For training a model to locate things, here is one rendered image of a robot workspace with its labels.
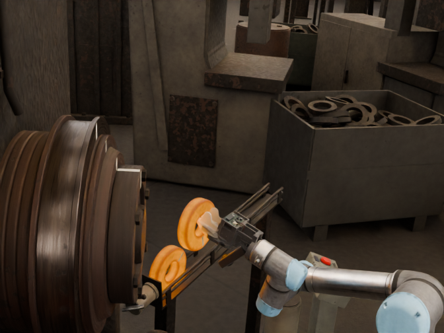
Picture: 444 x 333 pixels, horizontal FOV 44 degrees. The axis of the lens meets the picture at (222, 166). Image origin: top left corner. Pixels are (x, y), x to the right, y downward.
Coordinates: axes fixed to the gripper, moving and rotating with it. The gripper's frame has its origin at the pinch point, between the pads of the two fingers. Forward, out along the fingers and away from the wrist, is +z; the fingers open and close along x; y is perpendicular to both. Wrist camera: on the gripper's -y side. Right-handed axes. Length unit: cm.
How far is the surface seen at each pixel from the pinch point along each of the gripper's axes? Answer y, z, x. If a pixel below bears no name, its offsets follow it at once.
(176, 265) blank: -23.4, 3.6, -3.3
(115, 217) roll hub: 32, -10, 54
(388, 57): -14, 44, -341
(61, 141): 41, 3, 57
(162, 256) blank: -17.0, 5.6, 3.7
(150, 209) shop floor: -122, 102, -139
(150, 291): -24.6, 2.2, 10.5
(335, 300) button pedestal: -26, -42, -38
